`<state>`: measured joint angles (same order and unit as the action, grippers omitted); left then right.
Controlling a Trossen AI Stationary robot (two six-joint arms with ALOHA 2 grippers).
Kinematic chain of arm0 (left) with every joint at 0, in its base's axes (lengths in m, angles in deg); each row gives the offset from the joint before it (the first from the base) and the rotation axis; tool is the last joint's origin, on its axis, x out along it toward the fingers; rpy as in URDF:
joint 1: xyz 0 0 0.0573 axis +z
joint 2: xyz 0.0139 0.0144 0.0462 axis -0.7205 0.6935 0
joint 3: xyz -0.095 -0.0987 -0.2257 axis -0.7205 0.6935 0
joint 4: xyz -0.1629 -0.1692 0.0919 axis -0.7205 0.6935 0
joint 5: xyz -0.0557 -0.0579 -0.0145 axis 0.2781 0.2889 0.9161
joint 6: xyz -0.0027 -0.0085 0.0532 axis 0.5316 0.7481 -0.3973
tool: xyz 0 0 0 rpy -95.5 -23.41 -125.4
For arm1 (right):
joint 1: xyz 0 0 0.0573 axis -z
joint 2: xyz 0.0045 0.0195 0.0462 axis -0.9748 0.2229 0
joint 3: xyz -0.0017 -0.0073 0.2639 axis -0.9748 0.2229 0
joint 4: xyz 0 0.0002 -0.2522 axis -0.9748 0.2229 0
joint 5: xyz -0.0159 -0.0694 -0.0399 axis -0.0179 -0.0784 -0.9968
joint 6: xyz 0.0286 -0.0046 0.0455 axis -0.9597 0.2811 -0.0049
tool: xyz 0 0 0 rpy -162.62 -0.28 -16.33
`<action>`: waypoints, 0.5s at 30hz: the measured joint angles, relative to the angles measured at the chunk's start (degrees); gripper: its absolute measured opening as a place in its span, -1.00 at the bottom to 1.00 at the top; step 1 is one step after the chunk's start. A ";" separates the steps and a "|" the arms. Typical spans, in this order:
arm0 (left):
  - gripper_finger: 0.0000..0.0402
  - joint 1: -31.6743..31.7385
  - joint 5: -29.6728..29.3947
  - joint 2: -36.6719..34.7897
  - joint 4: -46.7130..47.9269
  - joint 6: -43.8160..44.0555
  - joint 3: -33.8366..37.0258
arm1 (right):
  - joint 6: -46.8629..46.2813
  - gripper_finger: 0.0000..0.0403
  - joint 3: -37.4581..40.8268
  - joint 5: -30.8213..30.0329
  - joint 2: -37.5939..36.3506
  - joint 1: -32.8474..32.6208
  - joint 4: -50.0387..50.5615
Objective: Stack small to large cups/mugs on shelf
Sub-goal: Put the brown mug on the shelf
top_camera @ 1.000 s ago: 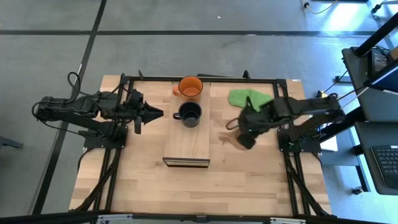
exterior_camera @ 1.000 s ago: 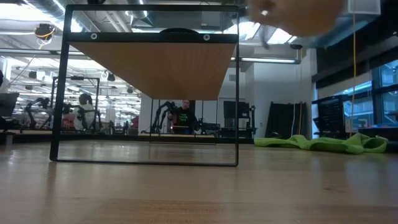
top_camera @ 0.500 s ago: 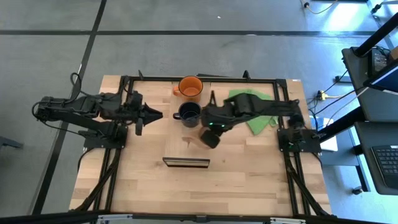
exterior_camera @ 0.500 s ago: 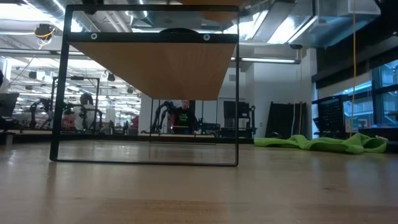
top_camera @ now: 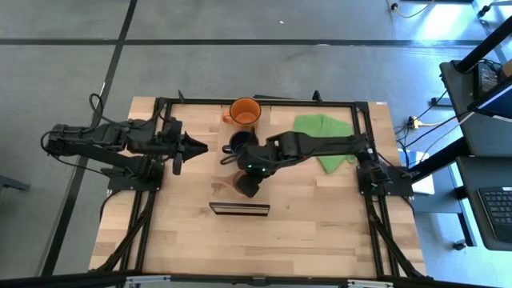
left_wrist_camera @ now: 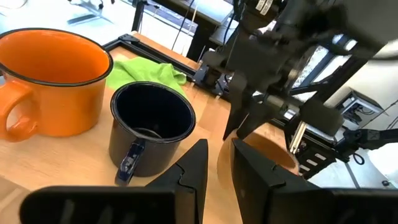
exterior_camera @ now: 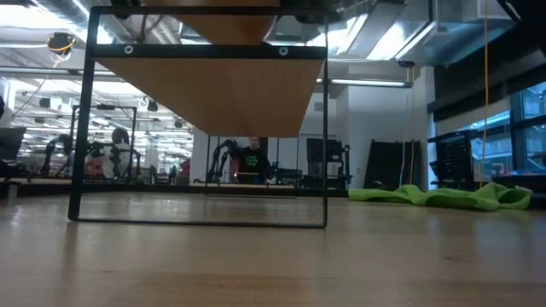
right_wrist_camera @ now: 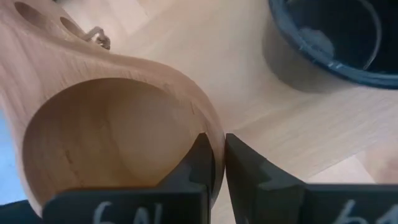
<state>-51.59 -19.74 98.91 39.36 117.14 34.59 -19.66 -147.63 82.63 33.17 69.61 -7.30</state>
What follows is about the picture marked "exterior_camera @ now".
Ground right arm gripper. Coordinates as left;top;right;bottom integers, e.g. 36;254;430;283
280;0;343;26

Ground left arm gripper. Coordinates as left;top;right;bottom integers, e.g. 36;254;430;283
110;0;131;20

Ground ceiling light tube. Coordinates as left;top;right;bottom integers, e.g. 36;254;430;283
315;77;415;90

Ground person in white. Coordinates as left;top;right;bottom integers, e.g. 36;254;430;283
101;126;134;180

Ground black equipment cabinet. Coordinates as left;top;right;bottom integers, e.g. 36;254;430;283
305;136;352;190

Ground person in black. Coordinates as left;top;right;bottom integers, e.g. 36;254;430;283
236;136;273;186

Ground black leaning panels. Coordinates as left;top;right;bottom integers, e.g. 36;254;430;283
363;138;422;191

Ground black pegboard rack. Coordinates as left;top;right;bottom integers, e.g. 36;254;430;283
427;129;479;189

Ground green cloth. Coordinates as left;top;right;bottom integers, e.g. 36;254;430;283
347;181;534;213

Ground round ceiling cable reel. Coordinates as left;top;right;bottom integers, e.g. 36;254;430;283
46;32;78;56

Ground silver air duct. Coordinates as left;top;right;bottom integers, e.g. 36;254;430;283
340;0;517;66

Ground wooden shelf with black frame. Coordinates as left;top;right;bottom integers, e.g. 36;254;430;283
67;5;330;229

